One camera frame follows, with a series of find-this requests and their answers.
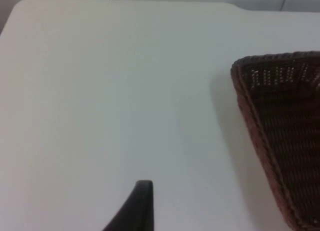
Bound dark brown wicker basket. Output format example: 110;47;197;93
230;50;320;231

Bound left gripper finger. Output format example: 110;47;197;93
101;180;156;231

